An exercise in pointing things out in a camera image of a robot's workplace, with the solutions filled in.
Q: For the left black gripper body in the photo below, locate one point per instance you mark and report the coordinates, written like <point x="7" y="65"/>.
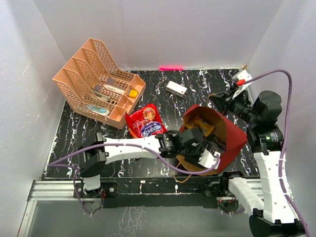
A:
<point x="192" y="154"/>

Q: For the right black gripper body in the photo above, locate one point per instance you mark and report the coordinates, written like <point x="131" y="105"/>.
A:
<point x="239" y="105"/>

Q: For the red brown paper bag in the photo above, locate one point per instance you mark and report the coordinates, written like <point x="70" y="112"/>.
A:
<point x="232" y="136"/>

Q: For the red candy bag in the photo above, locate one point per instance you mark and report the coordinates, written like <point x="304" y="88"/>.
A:
<point x="145" y="122"/>

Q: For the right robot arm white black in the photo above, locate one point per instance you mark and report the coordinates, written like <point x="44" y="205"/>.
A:
<point x="273" y="215"/>

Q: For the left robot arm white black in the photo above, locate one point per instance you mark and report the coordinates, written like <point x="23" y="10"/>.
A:
<point x="101" y="151"/>

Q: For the yellow snack bag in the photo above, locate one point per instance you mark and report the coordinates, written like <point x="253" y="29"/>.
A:
<point x="204" y="127"/>

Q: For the small white red box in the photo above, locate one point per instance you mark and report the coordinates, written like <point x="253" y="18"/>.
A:
<point x="176" y="89"/>

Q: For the orange yellow block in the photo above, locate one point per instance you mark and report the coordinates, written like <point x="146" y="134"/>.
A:
<point x="132" y="93"/>

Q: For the white packet in organizer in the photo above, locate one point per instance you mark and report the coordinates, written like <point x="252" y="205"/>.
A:
<point x="109" y="89"/>

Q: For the blue white item in organizer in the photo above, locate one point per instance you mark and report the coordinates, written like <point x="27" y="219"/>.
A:
<point x="100" y="110"/>

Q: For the pink plastic file organizer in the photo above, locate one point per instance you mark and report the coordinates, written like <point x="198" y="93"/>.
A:
<point x="81" y="81"/>

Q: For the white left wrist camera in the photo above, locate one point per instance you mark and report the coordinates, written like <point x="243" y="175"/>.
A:
<point x="209" y="159"/>

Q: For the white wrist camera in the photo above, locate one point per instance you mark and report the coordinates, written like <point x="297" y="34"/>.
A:
<point x="240" y="79"/>
<point x="209" y="159"/>

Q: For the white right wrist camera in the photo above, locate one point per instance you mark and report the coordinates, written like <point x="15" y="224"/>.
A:
<point x="240" y="79"/>

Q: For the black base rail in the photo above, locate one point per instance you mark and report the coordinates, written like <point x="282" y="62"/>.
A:
<point x="205" y="192"/>

